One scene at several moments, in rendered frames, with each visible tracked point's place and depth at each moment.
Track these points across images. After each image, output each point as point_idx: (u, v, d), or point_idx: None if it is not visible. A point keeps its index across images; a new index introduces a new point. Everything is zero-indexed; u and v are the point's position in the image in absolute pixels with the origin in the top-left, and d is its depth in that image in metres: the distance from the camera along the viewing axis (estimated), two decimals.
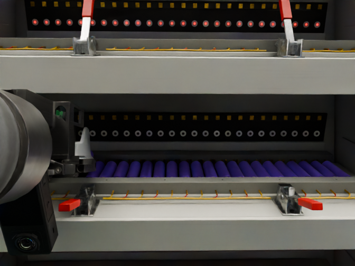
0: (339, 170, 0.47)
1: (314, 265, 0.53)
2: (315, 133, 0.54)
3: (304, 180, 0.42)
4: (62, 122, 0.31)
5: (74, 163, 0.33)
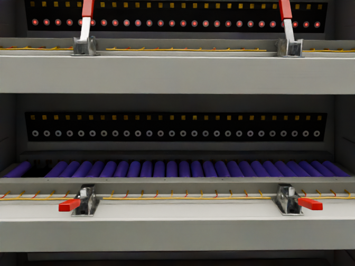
0: (339, 170, 0.47)
1: (314, 265, 0.53)
2: (315, 133, 0.54)
3: (304, 180, 0.42)
4: None
5: None
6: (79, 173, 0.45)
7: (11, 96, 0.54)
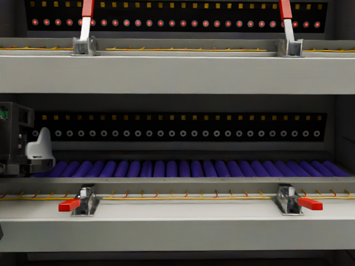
0: (339, 170, 0.47)
1: (314, 265, 0.53)
2: (315, 133, 0.54)
3: (304, 180, 0.42)
4: (5, 123, 0.31)
5: (19, 163, 0.33)
6: (79, 173, 0.45)
7: (11, 96, 0.54)
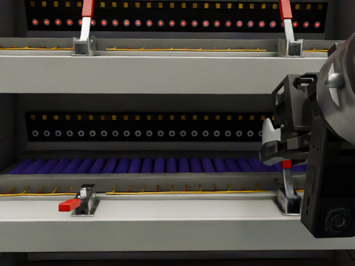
0: None
1: (314, 265, 0.53)
2: None
3: (298, 174, 0.44)
4: None
5: None
6: (82, 169, 0.46)
7: (11, 96, 0.54)
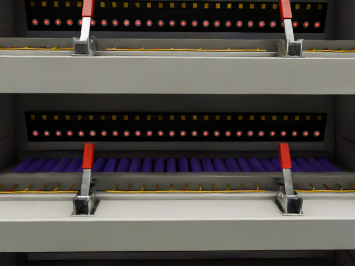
0: (334, 166, 0.48)
1: (314, 265, 0.53)
2: (315, 133, 0.54)
3: (298, 174, 0.44)
4: None
5: None
6: (82, 169, 0.47)
7: (11, 96, 0.54)
